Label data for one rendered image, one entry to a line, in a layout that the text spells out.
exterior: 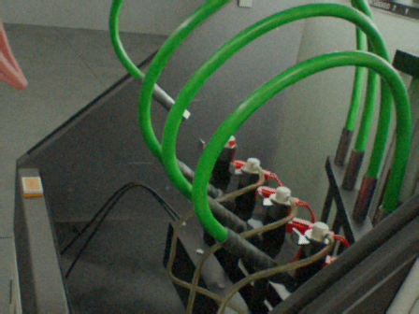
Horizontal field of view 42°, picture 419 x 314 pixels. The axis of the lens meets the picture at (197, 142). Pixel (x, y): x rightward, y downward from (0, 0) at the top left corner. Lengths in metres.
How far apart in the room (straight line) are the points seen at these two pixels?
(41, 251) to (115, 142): 0.33
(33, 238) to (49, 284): 0.11
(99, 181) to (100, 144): 0.08
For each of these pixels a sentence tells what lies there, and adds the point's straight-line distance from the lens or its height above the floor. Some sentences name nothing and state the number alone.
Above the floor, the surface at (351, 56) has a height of 1.32.
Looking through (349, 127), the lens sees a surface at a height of 1.16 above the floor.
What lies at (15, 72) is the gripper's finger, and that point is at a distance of 0.53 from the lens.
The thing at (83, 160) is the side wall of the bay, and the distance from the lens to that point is 1.06.
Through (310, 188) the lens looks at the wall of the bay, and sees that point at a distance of 1.09.
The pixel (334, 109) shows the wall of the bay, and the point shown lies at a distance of 1.03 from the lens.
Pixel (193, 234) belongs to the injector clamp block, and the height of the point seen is 0.98.
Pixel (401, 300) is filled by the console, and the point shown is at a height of 1.14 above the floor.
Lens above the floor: 1.40
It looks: 21 degrees down
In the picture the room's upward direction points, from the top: 10 degrees clockwise
